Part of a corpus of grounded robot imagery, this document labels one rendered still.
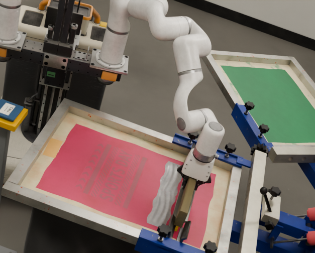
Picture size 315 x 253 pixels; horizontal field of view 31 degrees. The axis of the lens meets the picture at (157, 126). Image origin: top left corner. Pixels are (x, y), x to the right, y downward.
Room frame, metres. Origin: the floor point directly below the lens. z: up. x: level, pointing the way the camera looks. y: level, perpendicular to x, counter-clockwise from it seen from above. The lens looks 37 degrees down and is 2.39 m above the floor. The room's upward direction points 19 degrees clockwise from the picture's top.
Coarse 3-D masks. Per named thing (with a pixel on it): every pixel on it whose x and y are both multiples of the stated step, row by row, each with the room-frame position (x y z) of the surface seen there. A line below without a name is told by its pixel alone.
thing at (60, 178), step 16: (64, 160) 1.55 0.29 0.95; (48, 176) 1.44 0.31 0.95; (64, 176) 1.47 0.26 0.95; (64, 192) 1.39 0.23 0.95; (80, 192) 1.42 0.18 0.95; (144, 192) 1.53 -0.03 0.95; (96, 208) 1.37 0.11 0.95; (112, 208) 1.40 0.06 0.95; (144, 208) 1.45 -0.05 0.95; (192, 208) 1.53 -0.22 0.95; (144, 224) 1.37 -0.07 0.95; (192, 224) 1.45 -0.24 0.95; (192, 240) 1.38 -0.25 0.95
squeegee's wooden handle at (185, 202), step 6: (192, 180) 1.54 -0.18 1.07; (186, 186) 1.51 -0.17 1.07; (192, 186) 1.51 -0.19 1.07; (186, 192) 1.47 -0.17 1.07; (192, 192) 1.48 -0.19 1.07; (186, 198) 1.44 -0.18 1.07; (180, 204) 1.43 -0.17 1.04; (186, 204) 1.41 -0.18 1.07; (180, 210) 1.38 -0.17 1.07; (186, 210) 1.39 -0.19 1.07; (180, 216) 1.38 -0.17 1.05; (186, 216) 1.38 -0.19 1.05; (174, 222) 1.38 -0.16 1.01; (180, 222) 1.38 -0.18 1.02
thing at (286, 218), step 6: (282, 216) 1.55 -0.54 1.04; (288, 216) 1.56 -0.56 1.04; (294, 216) 1.58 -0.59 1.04; (264, 222) 1.52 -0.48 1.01; (282, 222) 1.52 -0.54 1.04; (288, 222) 1.53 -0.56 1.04; (294, 222) 1.54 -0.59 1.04; (300, 222) 1.55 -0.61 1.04; (288, 228) 1.52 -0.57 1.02; (294, 228) 1.52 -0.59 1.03; (300, 228) 1.52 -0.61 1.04; (288, 234) 1.52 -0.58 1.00; (294, 234) 1.52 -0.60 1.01; (300, 234) 1.52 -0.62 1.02
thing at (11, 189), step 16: (64, 112) 1.78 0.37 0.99; (80, 112) 1.83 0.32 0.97; (96, 112) 1.85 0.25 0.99; (48, 128) 1.65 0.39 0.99; (112, 128) 1.83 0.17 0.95; (128, 128) 1.83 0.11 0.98; (144, 128) 1.85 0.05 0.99; (32, 144) 1.54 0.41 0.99; (160, 144) 1.82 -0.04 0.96; (32, 160) 1.46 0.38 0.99; (16, 176) 1.36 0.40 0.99; (240, 176) 1.76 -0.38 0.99; (16, 192) 1.29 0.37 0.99; (32, 192) 1.31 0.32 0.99; (48, 208) 1.28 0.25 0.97; (64, 208) 1.29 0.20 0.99; (80, 208) 1.31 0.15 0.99; (224, 208) 1.56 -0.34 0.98; (80, 224) 1.28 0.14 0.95; (96, 224) 1.28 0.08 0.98; (112, 224) 1.29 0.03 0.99; (224, 224) 1.47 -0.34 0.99; (128, 240) 1.28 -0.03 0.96; (224, 240) 1.39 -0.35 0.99
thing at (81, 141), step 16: (80, 128) 1.76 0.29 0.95; (64, 144) 1.64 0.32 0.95; (80, 144) 1.67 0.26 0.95; (96, 144) 1.70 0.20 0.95; (112, 144) 1.73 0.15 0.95; (128, 144) 1.76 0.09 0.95; (80, 160) 1.58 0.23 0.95; (160, 160) 1.73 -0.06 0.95; (176, 160) 1.77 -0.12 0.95; (144, 176) 1.61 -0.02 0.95; (160, 176) 1.64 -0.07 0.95; (208, 192) 1.64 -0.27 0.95
